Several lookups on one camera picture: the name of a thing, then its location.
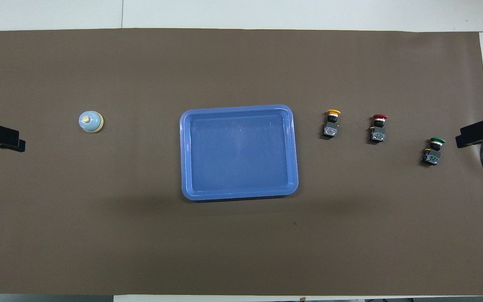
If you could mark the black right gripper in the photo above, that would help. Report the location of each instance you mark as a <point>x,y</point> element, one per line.
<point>480,133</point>

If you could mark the green push button switch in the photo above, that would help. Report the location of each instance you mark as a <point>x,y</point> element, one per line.
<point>431,157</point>

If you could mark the red push button switch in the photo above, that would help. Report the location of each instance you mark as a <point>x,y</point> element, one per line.
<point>377,135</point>

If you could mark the light blue service bell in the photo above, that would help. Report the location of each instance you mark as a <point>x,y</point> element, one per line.
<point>90,121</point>

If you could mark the yellow push button switch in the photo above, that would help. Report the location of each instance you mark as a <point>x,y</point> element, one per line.
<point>331,130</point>

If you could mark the blue plastic tray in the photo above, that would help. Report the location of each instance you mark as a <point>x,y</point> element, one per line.
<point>237,151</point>

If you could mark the brown table mat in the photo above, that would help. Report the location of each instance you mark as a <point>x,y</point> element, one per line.
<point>241,63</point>

